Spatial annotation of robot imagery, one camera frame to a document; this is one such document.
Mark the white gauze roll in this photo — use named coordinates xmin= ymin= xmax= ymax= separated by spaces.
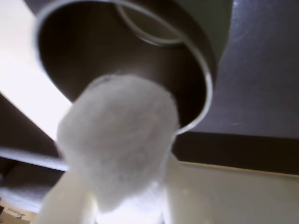
xmin=57 ymin=73 xmax=181 ymax=215

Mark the pale green metal mug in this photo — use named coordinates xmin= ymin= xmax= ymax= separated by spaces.
xmin=32 ymin=0 xmax=231 ymax=136

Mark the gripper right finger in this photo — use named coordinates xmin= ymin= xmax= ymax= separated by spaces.
xmin=163 ymin=149 xmax=188 ymax=224

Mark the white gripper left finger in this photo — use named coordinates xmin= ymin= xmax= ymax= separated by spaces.
xmin=39 ymin=171 xmax=99 ymax=224

